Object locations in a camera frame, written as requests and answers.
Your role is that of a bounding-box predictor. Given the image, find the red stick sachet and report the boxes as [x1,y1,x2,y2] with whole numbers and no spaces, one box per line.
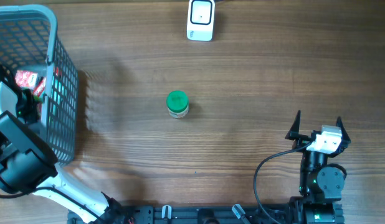
[33,77,46,97]

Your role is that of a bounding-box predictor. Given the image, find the black camera cable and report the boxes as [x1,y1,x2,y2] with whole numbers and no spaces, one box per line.
[253,141,313,224]

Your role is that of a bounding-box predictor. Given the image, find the grey plastic mesh basket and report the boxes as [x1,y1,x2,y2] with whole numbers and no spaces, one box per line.
[0,4,79,166]

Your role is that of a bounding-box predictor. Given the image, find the green lid jar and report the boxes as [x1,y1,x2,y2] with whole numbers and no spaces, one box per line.
[166,90,189,119]

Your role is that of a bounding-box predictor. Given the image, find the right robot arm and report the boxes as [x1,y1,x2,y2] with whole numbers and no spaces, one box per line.
[285,111,351,223]

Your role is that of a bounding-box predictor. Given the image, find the small red white box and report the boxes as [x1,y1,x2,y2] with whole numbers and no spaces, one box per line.
[15,70,39,90]

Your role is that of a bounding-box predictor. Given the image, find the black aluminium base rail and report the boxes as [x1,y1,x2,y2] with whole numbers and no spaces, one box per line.
[67,203,345,224]

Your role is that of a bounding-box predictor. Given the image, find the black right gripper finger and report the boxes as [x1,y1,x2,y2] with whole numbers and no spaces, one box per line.
[336,116,351,146]
[285,110,311,141]

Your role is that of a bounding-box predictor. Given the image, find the white barcode scanner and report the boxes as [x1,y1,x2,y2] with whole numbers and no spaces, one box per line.
[186,0,216,42]

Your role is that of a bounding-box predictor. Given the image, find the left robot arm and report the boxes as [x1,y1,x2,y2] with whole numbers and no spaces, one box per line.
[0,64,128,223]

